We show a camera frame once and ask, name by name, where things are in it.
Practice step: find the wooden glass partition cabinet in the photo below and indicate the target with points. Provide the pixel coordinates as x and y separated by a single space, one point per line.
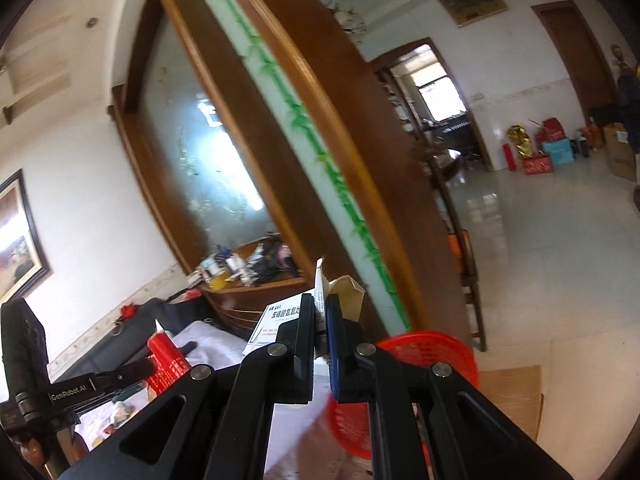
310 60

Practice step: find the small gold framed picture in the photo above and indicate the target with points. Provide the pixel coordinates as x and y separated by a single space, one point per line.
472 2

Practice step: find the red paper gift bag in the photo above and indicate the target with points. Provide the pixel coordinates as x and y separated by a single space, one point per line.
551 130

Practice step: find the red plastic basket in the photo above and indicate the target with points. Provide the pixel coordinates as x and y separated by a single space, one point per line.
450 350

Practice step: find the red cylinder tube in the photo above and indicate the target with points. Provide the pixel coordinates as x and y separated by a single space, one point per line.
508 157

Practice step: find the gold foil gift bag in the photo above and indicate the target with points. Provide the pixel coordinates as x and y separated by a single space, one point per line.
521 140

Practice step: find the clutter of bottles and boxes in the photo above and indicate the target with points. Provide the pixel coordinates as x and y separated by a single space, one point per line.
250 265

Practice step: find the key bunch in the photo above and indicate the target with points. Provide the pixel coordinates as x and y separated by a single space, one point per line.
119 327

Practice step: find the brown cardboard box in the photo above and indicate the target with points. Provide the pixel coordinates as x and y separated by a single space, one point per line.
620 152

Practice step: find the red patterned carton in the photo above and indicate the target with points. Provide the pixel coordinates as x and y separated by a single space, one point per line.
167 360

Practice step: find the black sofa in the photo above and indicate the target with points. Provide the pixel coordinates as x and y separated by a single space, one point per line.
145 315

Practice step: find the yellow round tin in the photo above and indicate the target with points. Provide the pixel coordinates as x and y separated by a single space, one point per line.
218 282

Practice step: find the red gift box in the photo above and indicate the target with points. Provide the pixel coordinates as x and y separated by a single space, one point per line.
537 165

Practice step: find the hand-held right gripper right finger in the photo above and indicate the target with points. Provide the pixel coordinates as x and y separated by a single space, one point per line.
340 360

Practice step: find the wooden chair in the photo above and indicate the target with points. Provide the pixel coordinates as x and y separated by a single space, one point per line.
470 270

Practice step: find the white medicine box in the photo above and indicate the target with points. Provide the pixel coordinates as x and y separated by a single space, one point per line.
275 325

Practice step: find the red ribbon bow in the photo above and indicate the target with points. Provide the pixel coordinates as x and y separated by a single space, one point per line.
128 311

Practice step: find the large framed wall painting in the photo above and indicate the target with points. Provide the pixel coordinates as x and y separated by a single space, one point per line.
20 240

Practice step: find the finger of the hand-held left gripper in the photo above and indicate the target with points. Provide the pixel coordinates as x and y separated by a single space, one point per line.
125 372

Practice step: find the brown wooden door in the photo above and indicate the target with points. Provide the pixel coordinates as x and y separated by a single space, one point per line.
575 60

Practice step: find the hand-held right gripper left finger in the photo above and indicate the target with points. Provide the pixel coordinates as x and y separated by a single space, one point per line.
300 350

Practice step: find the flat cardboard sheet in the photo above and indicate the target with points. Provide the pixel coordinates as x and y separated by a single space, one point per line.
510 395

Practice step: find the teal gift bag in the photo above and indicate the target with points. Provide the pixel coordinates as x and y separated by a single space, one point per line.
557 152

